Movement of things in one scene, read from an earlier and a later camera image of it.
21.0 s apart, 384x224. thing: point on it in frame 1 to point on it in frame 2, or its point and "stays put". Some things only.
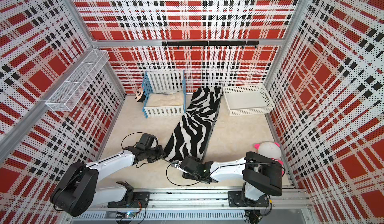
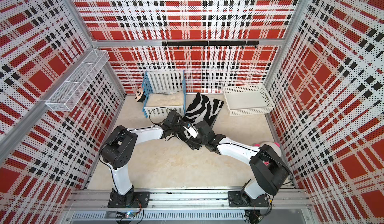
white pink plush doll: (272, 150) stays put
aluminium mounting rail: (285, 206) stays put
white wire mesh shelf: (64, 99) stays put
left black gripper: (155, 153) to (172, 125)
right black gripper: (186, 175) to (195, 142)
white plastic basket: (242, 100) stays put
